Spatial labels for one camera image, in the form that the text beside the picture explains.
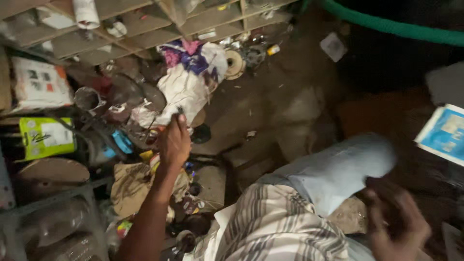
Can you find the person's right hand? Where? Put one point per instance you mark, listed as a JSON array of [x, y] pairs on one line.
[[398, 226]]

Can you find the person's left hand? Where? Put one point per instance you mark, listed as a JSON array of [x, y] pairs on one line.
[[174, 143]]

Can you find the person's right fingers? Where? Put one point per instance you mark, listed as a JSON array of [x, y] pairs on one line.
[[377, 195]]

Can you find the person's left fingers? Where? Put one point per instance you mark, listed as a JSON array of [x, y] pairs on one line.
[[180, 120]]

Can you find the black round lid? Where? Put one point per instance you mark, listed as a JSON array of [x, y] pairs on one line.
[[201, 133]]

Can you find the white sack with purple cloth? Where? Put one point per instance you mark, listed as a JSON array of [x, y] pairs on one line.
[[185, 87]]

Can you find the person's light blue jeans leg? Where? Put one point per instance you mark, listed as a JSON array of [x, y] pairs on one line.
[[337, 170]]

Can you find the blue plastic object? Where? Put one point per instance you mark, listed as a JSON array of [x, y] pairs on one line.
[[122, 142]]

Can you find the blue and white booklet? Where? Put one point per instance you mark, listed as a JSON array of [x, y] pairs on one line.
[[444, 134]]

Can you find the grey metal cup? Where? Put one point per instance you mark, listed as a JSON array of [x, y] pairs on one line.
[[88, 98]]

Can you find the wooden pigeonhole shelf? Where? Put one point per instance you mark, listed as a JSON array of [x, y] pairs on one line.
[[145, 29]]

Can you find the person's plaid shirt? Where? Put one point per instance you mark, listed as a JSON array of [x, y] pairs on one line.
[[275, 228]]

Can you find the small yellow bottle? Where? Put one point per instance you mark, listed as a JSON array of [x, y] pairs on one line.
[[273, 49]]

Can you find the grey box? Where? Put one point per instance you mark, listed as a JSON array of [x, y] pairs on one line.
[[446, 84]]

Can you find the yellow-green packet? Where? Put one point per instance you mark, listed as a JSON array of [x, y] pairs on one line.
[[45, 137]]

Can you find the round brown wooden board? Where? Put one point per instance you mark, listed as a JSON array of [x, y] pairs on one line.
[[52, 170]]

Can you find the white paper roll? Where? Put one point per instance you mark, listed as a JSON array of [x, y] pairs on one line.
[[86, 13]]

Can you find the white carton with orange print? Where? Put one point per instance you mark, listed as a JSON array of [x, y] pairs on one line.
[[40, 84]]

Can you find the white paper scrap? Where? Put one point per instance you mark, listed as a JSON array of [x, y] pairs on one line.
[[333, 47]]

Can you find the metal rack with plastic bags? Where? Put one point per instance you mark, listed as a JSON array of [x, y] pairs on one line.
[[50, 224]]

